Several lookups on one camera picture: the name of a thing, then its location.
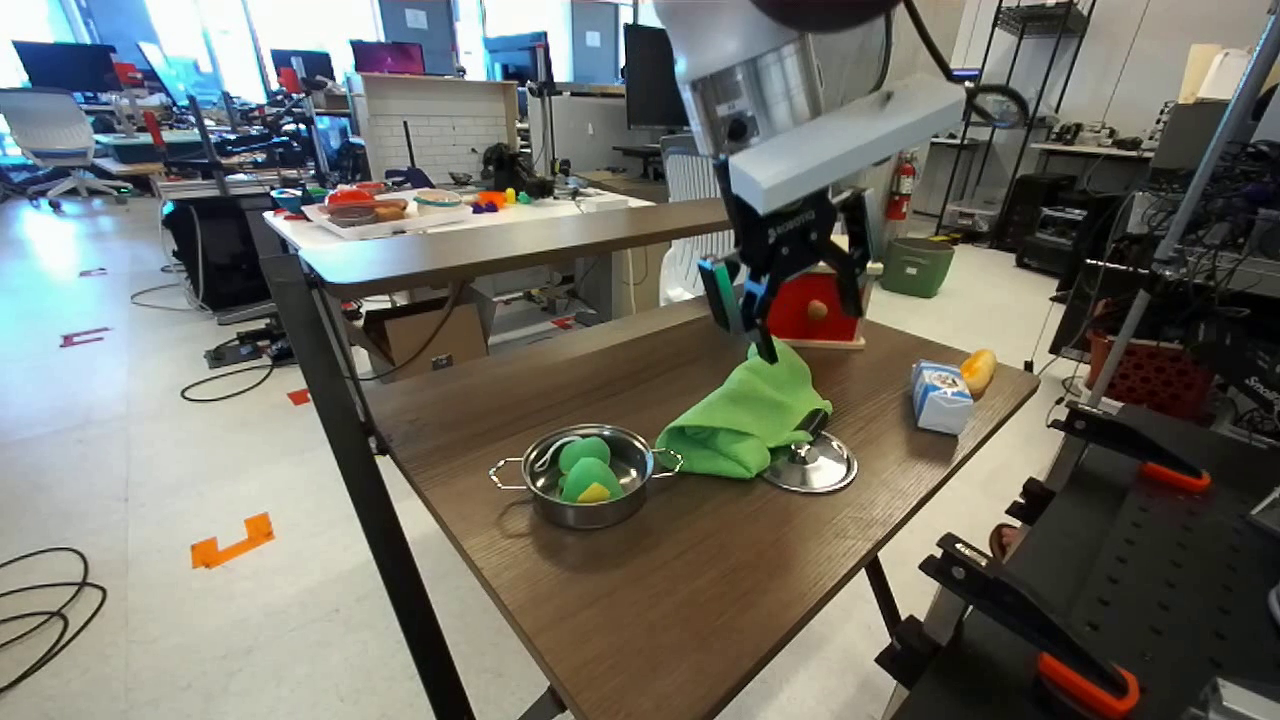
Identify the steel pot lid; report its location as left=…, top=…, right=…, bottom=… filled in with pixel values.
left=759, top=411, right=860, bottom=500

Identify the green and yellow toy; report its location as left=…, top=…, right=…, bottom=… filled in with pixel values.
left=552, top=436, right=630, bottom=513

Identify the black power strip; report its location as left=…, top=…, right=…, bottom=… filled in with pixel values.
left=200, top=315, right=300, bottom=371

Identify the monitor with purple screen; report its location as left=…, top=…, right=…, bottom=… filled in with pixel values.
left=350, top=34, right=433, bottom=81

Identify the black equipment case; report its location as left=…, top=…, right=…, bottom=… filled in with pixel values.
left=995, top=172, right=1116, bottom=288

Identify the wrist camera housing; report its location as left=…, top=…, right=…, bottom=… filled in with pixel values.
left=726, top=76, right=973, bottom=218

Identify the white swivel chair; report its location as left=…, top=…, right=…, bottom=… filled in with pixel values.
left=0, top=86, right=137, bottom=215

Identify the red fire extinguisher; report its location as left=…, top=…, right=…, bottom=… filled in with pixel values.
left=884, top=155, right=926, bottom=229

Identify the yellow bread loaf toy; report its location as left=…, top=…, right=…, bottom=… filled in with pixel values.
left=956, top=342, right=1000, bottom=398

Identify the black looped floor cable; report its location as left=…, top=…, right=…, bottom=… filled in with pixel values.
left=0, top=544, right=114, bottom=694

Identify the black cabinet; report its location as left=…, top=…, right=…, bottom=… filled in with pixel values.
left=160, top=195, right=272, bottom=315

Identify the white mesh office chair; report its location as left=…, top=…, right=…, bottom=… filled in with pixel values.
left=656, top=142, right=742, bottom=307

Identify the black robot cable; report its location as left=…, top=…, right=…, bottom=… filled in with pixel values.
left=906, top=0, right=1020, bottom=132

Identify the green bin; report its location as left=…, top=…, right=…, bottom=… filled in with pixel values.
left=871, top=229, right=961, bottom=301

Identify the small steel pot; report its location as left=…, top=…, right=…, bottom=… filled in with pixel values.
left=484, top=423, right=688, bottom=537

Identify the dark desk monitor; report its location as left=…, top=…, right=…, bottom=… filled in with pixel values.
left=267, top=47, right=339, bottom=94
left=11, top=34, right=126, bottom=94
left=482, top=26, right=552, bottom=86

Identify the white work table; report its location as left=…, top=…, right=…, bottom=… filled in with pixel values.
left=272, top=183, right=656, bottom=251

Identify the blue and white milk carton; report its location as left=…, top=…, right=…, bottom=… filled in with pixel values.
left=910, top=357, right=979, bottom=439

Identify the black metal shelf rack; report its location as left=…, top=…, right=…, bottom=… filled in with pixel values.
left=932, top=0, right=1105, bottom=237

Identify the aluminium pole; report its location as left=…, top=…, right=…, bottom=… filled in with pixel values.
left=1083, top=11, right=1280, bottom=411

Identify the black desk device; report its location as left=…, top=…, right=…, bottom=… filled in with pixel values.
left=478, top=140, right=558, bottom=200

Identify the brown raised shelf board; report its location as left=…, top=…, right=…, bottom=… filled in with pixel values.
left=260, top=195, right=754, bottom=294

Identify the thin black floor cable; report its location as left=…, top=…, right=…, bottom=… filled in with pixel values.
left=177, top=357, right=283, bottom=408

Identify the red crate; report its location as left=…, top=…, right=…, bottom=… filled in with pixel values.
left=1083, top=330, right=1216, bottom=423

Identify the green towel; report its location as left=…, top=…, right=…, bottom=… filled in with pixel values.
left=654, top=336, right=837, bottom=482

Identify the black metal table frame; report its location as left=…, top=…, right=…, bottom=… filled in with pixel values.
left=245, top=209, right=945, bottom=720

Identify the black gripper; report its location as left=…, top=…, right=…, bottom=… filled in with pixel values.
left=698, top=183, right=878, bottom=369

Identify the wooden box with red drawer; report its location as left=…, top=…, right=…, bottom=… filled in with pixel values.
left=764, top=254, right=889, bottom=352

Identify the large black monitor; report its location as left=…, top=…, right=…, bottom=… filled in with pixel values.
left=620, top=21, right=693, bottom=132

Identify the red bowl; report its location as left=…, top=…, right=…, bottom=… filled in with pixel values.
left=321, top=179, right=414, bottom=229

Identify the black perforated workbench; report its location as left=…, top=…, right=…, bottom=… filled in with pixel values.
left=878, top=436, right=1280, bottom=720

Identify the white pegboard panel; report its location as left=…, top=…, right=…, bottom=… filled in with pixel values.
left=356, top=72, right=521, bottom=187

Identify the black clamp with orange handle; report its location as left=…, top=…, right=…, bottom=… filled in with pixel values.
left=1050, top=396, right=1216, bottom=500
left=918, top=528, right=1150, bottom=720

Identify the brown cardboard box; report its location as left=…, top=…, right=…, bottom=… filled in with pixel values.
left=361, top=293, right=491, bottom=376

